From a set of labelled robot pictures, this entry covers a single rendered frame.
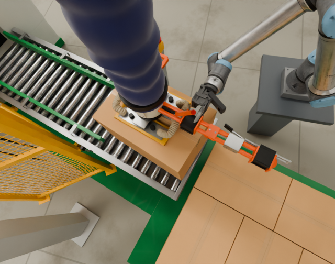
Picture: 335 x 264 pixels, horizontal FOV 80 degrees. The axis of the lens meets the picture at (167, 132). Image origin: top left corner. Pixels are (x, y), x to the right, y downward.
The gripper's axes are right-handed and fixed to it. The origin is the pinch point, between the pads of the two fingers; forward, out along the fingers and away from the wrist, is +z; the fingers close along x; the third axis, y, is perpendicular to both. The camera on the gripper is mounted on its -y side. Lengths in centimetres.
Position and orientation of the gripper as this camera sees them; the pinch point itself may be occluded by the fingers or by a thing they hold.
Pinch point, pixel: (196, 123)
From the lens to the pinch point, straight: 95.2
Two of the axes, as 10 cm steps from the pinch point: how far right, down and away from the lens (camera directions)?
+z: -4.9, 8.4, -2.5
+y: -8.7, -4.4, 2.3
